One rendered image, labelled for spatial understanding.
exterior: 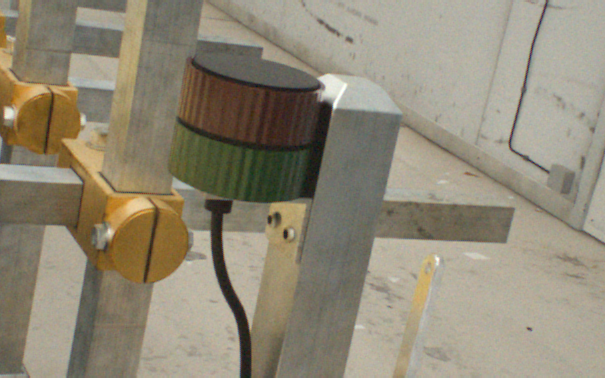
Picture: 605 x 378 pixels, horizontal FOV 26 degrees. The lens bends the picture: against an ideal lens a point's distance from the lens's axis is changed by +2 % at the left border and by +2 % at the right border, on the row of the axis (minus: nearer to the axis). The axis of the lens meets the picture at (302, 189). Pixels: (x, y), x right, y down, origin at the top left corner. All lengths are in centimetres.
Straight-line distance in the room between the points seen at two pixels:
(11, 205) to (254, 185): 33
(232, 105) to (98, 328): 34
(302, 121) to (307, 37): 602
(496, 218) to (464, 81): 430
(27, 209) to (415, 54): 483
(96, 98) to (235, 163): 58
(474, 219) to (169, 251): 28
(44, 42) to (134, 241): 28
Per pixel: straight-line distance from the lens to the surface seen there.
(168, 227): 79
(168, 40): 78
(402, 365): 65
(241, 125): 52
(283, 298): 58
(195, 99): 53
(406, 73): 566
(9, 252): 107
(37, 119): 101
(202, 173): 53
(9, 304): 109
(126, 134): 79
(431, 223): 96
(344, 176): 56
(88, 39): 135
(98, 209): 81
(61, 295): 316
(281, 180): 53
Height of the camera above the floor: 122
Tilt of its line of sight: 16 degrees down
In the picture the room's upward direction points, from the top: 12 degrees clockwise
